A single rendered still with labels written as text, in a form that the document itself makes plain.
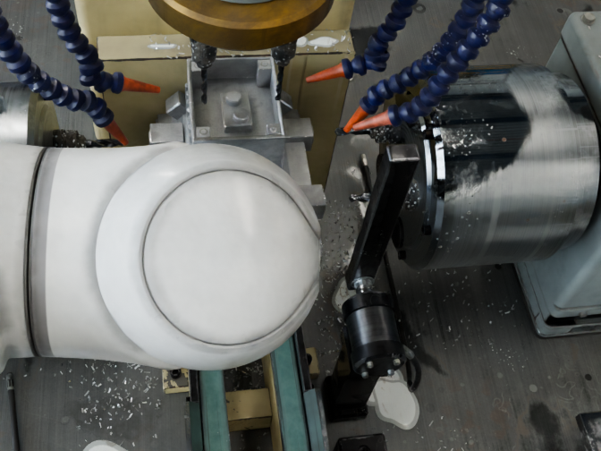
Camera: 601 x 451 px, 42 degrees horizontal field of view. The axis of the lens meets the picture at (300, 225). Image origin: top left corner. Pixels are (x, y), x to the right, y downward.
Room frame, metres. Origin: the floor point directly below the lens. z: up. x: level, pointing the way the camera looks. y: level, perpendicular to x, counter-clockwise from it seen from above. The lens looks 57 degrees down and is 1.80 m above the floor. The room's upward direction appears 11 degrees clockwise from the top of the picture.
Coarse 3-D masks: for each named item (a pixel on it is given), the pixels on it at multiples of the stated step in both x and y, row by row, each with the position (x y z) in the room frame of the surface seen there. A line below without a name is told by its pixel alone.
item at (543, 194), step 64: (512, 64) 0.72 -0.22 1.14; (384, 128) 0.64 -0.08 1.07; (448, 128) 0.58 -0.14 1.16; (512, 128) 0.60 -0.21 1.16; (576, 128) 0.61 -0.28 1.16; (448, 192) 0.52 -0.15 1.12; (512, 192) 0.54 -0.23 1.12; (576, 192) 0.56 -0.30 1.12; (448, 256) 0.49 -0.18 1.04; (512, 256) 0.52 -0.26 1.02
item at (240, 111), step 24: (192, 72) 0.60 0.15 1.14; (216, 72) 0.63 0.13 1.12; (240, 72) 0.64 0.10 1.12; (264, 72) 0.63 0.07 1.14; (192, 96) 0.57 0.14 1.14; (216, 96) 0.60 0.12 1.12; (240, 96) 0.59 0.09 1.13; (264, 96) 0.61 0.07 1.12; (192, 120) 0.53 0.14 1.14; (216, 120) 0.56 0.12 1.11; (240, 120) 0.56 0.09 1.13; (264, 120) 0.58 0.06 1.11; (192, 144) 0.51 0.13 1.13; (240, 144) 0.52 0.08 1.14; (264, 144) 0.53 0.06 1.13
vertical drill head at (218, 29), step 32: (160, 0) 0.51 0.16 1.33; (192, 0) 0.51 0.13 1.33; (224, 0) 0.51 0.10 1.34; (256, 0) 0.52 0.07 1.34; (288, 0) 0.53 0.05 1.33; (320, 0) 0.54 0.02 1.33; (192, 32) 0.49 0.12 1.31; (224, 32) 0.49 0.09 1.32; (256, 32) 0.49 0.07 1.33; (288, 32) 0.51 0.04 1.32
